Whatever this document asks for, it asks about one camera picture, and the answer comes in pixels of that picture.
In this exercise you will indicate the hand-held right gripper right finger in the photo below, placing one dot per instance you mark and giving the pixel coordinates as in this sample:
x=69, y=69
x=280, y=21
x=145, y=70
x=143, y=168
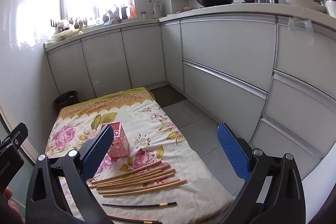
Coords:
x=232, y=153

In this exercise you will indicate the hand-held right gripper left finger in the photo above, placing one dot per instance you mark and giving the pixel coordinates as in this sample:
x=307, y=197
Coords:
x=101, y=149

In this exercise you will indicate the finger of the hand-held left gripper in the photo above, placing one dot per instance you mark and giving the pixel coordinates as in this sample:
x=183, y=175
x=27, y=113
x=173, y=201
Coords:
x=15, y=136

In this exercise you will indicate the pink perforated utensil holder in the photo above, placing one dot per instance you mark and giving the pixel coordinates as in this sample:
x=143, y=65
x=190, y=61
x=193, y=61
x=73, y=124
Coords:
x=120, y=145

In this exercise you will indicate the set of wooden chopsticks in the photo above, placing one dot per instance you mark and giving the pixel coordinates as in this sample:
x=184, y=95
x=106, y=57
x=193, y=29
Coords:
x=141, y=175

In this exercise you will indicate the person's left hand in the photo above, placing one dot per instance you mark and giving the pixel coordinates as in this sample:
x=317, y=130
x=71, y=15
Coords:
x=11, y=209

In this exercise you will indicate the floral printed blanket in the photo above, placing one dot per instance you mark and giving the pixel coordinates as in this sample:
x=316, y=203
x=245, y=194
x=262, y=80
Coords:
x=147, y=124

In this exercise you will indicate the black woven wastebasket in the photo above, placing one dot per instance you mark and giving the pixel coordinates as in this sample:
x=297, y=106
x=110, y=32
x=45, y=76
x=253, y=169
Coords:
x=65, y=102

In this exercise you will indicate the black chopstick gold band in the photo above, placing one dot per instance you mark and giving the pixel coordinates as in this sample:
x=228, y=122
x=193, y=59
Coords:
x=131, y=205

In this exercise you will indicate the dark chopstick brown end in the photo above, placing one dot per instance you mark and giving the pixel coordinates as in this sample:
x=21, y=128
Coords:
x=136, y=219

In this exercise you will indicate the dark brown floor mat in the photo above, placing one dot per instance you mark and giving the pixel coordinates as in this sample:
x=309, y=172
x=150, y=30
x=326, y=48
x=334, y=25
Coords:
x=168, y=95

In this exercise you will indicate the white kitchen base cabinets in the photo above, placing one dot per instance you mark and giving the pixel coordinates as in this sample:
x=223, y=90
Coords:
x=223, y=56

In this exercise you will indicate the pale green bowl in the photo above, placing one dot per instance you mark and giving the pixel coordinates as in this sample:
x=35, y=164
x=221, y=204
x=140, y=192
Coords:
x=65, y=34

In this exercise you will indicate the row of small bottles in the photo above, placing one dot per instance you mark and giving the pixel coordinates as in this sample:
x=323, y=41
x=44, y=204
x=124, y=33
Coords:
x=78, y=23

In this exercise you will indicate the red packet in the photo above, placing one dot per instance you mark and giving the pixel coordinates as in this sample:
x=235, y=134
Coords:
x=132, y=11

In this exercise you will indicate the white countertop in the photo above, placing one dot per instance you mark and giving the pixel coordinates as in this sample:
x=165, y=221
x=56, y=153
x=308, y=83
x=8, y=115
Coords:
x=236, y=9

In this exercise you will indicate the clear plastic cabinet hook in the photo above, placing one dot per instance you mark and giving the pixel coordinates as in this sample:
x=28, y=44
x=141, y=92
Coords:
x=299, y=23

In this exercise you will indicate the white kettle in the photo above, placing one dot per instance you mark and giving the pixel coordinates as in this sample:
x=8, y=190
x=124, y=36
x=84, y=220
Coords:
x=157, y=10

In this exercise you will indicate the stack of white bowls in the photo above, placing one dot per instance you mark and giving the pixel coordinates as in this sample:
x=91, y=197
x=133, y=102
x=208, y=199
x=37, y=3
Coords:
x=302, y=2

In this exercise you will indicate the white cup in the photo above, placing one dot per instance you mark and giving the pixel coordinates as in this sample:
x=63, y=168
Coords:
x=331, y=8

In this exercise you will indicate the black wall hook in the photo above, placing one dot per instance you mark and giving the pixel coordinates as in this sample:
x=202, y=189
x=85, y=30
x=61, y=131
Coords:
x=53, y=23

